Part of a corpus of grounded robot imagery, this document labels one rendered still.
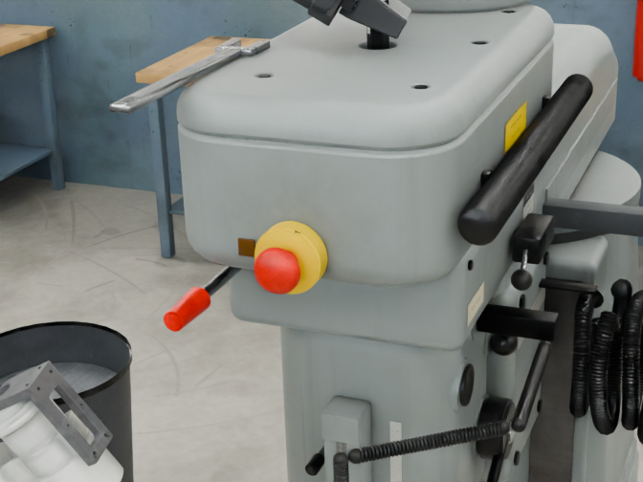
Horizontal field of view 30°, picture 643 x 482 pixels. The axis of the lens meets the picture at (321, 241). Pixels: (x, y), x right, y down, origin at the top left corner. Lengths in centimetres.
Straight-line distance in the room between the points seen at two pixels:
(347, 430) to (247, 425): 303
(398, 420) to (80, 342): 246
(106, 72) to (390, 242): 547
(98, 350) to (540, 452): 207
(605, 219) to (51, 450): 75
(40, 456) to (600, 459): 96
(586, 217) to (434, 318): 42
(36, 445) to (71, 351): 262
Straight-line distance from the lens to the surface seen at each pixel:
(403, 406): 121
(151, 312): 509
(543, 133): 119
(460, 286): 110
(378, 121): 96
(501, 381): 139
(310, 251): 99
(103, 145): 656
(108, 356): 357
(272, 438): 413
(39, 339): 363
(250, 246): 103
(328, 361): 121
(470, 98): 103
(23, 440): 102
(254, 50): 115
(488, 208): 99
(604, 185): 179
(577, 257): 162
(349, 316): 114
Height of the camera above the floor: 215
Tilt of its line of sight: 22 degrees down
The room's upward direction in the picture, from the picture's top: 2 degrees counter-clockwise
